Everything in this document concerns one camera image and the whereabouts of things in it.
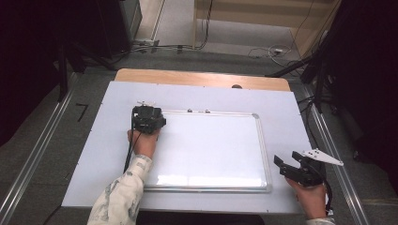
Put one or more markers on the power strip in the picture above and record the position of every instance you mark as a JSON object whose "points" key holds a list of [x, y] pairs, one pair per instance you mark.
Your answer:
{"points": [[145, 42]]}

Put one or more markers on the black tripod stand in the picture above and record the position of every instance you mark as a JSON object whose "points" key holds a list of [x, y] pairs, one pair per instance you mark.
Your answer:
{"points": [[319, 81]]}

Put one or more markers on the dark cabinet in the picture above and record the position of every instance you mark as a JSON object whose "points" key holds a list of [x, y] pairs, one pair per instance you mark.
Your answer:
{"points": [[122, 25]]}

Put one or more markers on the wooden shelf unit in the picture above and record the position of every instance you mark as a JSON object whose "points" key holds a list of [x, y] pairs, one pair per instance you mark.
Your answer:
{"points": [[250, 18]]}

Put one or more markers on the person's left hand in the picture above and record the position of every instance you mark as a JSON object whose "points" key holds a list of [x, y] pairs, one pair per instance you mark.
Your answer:
{"points": [[144, 144]]}

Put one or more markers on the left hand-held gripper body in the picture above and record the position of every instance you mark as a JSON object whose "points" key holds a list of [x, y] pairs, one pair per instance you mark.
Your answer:
{"points": [[147, 120]]}

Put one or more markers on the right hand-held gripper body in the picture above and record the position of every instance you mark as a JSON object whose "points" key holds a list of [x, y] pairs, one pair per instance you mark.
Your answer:
{"points": [[313, 173]]}

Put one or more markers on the black metal stand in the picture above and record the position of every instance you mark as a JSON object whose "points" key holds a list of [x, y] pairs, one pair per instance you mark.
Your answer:
{"points": [[62, 75]]}

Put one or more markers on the person's right hand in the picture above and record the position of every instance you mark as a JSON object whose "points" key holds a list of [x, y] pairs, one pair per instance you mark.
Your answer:
{"points": [[311, 200]]}

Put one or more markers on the whiteboard with metal frame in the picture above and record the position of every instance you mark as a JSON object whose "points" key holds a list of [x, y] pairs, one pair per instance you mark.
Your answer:
{"points": [[206, 150]]}

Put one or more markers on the metal floor rail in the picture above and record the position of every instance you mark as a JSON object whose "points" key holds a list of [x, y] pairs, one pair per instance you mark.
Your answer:
{"points": [[36, 153], [349, 187]]}

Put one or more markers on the dark curtain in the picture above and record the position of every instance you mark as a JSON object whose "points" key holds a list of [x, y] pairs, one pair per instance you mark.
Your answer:
{"points": [[369, 78], [28, 47]]}

